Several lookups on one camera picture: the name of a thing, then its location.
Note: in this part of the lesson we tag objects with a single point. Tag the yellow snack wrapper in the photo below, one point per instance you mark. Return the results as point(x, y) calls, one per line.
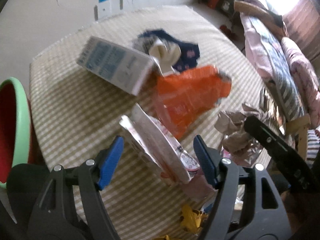
point(191, 220)

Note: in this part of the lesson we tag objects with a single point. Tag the white pink snack bag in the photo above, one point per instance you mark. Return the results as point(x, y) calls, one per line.
point(158, 148)

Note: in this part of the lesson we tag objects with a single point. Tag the orange plastic snack bag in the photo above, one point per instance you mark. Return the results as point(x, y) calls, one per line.
point(179, 99)

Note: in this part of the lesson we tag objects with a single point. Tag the wooden bed headboard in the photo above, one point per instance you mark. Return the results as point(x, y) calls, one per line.
point(273, 22)

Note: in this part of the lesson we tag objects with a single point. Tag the bed with pink quilt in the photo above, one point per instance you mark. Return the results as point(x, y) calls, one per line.
point(288, 74)

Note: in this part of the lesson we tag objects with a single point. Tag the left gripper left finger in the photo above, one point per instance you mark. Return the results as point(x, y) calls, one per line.
point(93, 176)

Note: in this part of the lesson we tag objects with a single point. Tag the white wall socket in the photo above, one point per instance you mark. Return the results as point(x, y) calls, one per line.
point(102, 10)

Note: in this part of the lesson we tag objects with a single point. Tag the white wall switch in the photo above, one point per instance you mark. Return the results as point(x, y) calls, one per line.
point(129, 5)

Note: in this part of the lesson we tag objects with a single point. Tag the dark blue cookie wrapper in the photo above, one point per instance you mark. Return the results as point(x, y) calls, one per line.
point(190, 52)

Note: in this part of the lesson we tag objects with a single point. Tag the green red trash bin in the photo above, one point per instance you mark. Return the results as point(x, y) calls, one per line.
point(16, 128)

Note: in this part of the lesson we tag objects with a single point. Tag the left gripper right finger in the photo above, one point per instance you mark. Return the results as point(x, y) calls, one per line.
point(223, 175)

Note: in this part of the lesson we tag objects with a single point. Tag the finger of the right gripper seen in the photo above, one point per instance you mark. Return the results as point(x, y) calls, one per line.
point(291, 165)

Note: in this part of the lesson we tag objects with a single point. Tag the striped beige table cloth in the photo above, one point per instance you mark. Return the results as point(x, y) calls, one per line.
point(76, 114)

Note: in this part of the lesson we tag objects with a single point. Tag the white blue milk carton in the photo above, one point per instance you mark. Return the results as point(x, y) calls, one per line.
point(125, 68)

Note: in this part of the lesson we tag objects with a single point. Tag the pink snack wrapper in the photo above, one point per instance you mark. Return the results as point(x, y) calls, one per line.
point(198, 189)

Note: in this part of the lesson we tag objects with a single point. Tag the brown paper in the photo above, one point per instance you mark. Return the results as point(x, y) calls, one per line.
point(241, 146)

